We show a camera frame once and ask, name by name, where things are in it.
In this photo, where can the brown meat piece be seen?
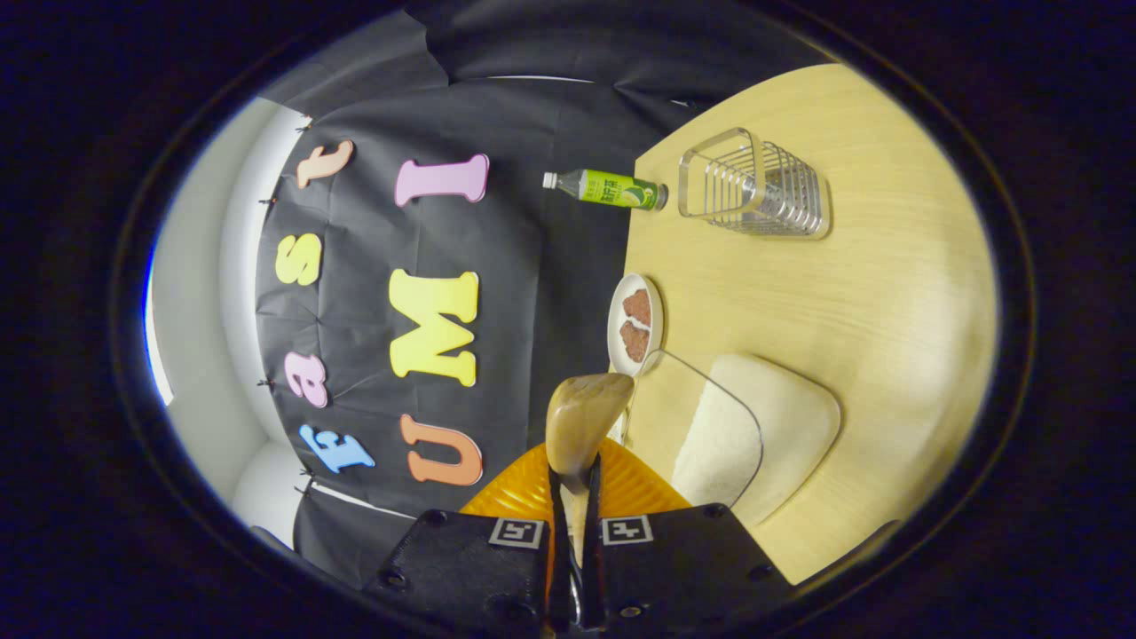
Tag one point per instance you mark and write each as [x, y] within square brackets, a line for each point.
[634, 341]
[637, 307]

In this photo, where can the wooden spoon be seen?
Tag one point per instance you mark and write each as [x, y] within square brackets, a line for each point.
[581, 417]

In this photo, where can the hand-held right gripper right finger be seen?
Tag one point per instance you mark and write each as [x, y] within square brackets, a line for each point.
[692, 568]

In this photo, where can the white round plate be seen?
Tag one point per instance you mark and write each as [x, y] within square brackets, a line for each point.
[617, 333]

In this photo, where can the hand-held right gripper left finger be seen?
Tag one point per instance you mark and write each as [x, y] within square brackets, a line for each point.
[461, 568]

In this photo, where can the green drink bottle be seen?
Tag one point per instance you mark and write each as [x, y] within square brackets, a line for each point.
[612, 188]

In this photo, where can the glass bowl of white rice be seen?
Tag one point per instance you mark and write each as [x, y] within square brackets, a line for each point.
[772, 426]

